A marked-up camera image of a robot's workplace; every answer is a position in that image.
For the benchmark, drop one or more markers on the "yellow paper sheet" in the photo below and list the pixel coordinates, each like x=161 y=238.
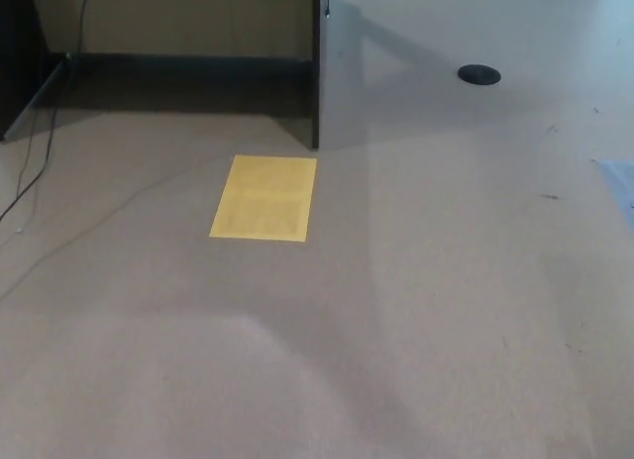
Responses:
x=262 y=196

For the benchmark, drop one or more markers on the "black round floor cover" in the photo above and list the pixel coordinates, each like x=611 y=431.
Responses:
x=479 y=75

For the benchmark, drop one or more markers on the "light blue plastic sheet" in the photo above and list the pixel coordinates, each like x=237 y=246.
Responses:
x=621 y=179

